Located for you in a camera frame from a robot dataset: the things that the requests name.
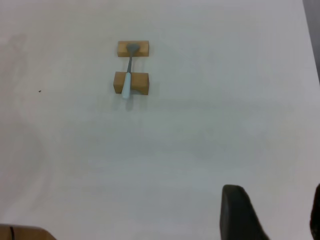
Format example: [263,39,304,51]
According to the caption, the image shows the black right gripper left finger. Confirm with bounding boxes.
[219,184,271,240]

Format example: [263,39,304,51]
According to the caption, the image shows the spoon with light blue handle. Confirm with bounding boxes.
[121,43,140,100]

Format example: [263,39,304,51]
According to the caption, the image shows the arched wooden block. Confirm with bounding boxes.
[113,71,150,96]

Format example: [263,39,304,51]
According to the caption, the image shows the brown wooden board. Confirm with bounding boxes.
[0,223,58,240]

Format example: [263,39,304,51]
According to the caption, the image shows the flat rectangular wooden block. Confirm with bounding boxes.
[117,40,150,58]

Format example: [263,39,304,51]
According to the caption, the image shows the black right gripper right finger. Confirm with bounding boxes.
[309,183,320,240]

